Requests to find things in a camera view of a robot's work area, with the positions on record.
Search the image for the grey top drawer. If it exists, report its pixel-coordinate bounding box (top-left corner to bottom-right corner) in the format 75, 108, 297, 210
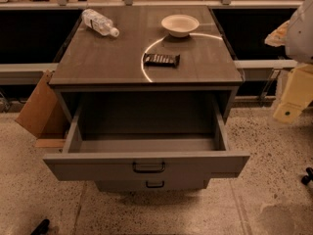
44, 92, 249, 181

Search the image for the grey drawer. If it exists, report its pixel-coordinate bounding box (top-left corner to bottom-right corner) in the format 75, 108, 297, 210
44, 92, 249, 181
95, 179, 208, 192

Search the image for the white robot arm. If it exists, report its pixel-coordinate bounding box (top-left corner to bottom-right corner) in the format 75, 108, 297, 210
265, 0, 313, 64

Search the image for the yellow robot base part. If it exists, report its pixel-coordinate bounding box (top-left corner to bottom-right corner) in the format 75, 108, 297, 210
273, 64, 313, 123

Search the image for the grey drawer cabinet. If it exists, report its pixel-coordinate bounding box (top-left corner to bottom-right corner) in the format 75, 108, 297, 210
48, 5, 245, 193

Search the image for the grey lower drawer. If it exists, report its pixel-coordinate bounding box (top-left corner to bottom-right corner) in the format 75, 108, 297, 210
95, 179, 208, 192

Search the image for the white bowl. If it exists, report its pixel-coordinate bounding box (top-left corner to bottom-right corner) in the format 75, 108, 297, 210
161, 15, 200, 38

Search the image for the dark snack bar wrapper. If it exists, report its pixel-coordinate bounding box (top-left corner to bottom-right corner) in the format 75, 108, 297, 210
143, 53, 180, 68

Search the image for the black chair caster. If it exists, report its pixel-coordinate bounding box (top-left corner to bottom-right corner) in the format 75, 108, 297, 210
301, 167, 313, 185

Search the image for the clear plastic water bottle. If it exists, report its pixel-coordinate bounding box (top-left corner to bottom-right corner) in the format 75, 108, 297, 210
82, 9, 119, 37

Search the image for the brown cardboard box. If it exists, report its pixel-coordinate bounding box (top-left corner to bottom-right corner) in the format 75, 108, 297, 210
16, 70, 69, 148

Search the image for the black object on floor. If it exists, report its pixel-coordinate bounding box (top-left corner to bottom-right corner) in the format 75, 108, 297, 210
30, 219, 50, 235

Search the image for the black top drawer handle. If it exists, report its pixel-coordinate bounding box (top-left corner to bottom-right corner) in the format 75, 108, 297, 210
132, 163, 165, 174

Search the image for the black drawer handle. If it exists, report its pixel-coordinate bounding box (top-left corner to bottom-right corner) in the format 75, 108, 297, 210
145, 181, 165, 189
132, 163, 165, 174

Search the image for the black lower drawer handle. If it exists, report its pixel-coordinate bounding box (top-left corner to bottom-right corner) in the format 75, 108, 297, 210
145, 181, 165, 189

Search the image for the grey metal railing frame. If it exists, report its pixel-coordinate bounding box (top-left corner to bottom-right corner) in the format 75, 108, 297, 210
0, 0, 313, 108

